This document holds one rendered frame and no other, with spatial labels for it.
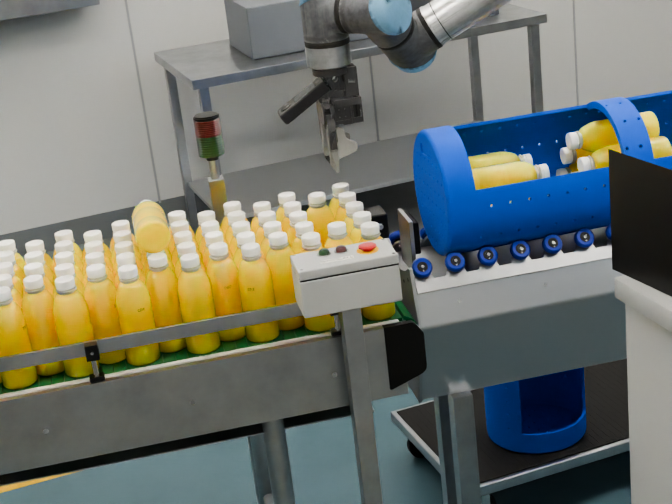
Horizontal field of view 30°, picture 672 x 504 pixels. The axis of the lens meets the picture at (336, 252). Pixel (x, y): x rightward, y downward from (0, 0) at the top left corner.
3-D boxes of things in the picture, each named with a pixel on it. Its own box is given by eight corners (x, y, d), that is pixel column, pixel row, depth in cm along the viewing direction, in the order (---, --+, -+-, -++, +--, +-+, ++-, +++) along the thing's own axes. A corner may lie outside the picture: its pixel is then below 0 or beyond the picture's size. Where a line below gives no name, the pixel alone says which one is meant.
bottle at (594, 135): (661, 141, 282) (583, 155, 279) (648, 142, 289) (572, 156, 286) (657, 109, 281) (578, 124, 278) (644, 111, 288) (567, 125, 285)
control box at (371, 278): (403, 300, 248) (398, 252, 244) (304, 319, 245) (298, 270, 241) (390, 282, 257) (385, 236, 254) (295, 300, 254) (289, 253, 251)
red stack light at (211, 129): (223, 135, 298) (221, 119, 297) (197, 140, 297) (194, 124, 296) (220, 129, 304) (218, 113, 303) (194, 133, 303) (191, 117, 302)
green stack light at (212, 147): (226, 155, 300) (223, 135, 298) (200, 160, 299) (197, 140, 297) (223, 148, 306) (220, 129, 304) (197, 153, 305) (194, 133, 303)
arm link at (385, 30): (422, 6, 245) (368, 6, 251) (397, -25, 235) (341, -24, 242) (410, 49, 242) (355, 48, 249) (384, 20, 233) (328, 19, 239)
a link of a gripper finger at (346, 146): (362, 169, 254) (355, 123, 252) (334, 174, 253) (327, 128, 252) (359, 168, 257) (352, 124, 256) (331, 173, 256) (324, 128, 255)
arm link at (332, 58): (309, 51, 245) (300, 42, 254) (312, 75, 246) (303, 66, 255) (354, 44, 246) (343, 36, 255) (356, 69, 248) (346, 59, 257)
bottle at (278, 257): (276, 333, 264) (265, 251, 258) (270, 320, 271) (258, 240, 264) (309, 326, 266) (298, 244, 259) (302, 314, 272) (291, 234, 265)
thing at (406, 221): (424, 273, 279) (419, 220, 275) (413, 275, 279) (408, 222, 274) (412, 258, 289) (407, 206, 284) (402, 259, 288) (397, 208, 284)
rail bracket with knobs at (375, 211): (393, 256, 298) (389, 215, 295) (364, 261, 297) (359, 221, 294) (383, 242, 308) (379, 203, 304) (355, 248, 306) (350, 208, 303)
